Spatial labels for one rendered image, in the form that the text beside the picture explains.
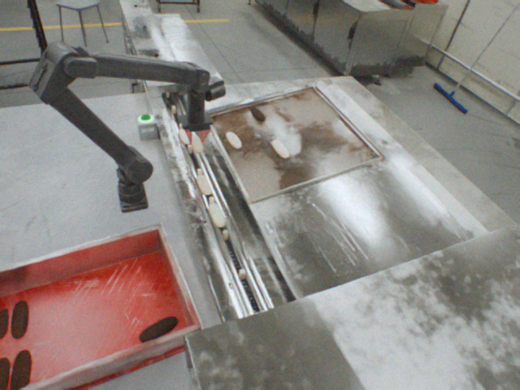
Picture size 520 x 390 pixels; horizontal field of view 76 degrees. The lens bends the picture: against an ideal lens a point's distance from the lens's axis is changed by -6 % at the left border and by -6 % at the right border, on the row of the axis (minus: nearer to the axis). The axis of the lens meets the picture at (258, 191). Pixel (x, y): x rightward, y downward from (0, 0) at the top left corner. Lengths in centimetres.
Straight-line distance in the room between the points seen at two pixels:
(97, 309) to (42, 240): 29
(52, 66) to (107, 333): 61
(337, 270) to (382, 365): 57
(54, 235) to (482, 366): 105
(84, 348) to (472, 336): 78
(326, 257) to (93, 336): 61
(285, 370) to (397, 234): 74
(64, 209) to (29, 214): 10
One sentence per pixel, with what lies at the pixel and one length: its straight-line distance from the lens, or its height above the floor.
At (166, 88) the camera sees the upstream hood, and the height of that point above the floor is 90.
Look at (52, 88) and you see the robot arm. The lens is 87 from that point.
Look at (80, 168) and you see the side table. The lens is 136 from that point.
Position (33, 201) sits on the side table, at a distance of 129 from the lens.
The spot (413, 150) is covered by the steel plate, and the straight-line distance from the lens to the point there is 169.
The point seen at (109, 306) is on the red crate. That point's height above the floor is 82.
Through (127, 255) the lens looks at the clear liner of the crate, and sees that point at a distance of 102.
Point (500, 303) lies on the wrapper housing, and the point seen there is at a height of 130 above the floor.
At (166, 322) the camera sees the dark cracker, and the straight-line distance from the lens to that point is 92.
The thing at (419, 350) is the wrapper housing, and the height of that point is 130.
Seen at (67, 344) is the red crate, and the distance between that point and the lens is 96.
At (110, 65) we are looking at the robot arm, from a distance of 92.
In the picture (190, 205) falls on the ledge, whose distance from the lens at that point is 111.
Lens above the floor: 166
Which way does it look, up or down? 43 degrees down
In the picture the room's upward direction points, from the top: 9 degrees clockwise
